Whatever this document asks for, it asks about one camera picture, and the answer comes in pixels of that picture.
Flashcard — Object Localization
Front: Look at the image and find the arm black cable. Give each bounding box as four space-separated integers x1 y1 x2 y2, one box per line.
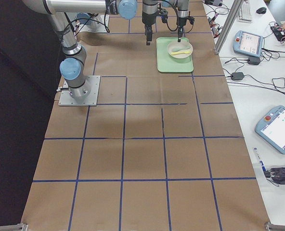
156 0 181 32

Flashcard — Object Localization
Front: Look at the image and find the near teach pendant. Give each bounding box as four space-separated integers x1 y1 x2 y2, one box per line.
255 105 285 154

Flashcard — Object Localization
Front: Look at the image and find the black computer mouse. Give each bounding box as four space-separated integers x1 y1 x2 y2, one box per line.
256 7 267 14

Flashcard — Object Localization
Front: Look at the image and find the far teach pendant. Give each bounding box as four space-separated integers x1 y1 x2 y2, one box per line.
233 30 263 58

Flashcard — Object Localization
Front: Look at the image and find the aluminium frame post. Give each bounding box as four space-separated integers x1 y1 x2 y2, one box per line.
214 0 243 55

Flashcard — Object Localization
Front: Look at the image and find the white keyboard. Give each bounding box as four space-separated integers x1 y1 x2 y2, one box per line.
238 0 252 23

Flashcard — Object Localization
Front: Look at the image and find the white round plate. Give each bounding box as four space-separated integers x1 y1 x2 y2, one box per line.
167 40 193 59

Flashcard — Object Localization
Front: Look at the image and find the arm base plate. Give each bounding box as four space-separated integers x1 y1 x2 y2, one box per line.
79 14 109 33
58 76 101 106

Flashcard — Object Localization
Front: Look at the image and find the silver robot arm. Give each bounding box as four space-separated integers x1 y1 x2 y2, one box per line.
75 0 194 45
24 0 163 106

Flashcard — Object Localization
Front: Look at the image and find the yellow plastic fork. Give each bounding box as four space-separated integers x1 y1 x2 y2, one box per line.
170 50 192 55

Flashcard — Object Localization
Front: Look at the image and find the light green tray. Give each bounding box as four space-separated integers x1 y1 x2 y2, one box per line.
156 38 194 73

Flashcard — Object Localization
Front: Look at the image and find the black power adapter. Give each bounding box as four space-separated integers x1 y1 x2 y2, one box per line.
247 57 261 65
231 72 245 81

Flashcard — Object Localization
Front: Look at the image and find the teach pendant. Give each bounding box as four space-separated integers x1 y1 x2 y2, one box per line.
233 30 263 58
255 105 285 154

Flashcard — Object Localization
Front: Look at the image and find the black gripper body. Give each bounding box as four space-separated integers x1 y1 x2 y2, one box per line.
142 0 157 36
177 9 194 34

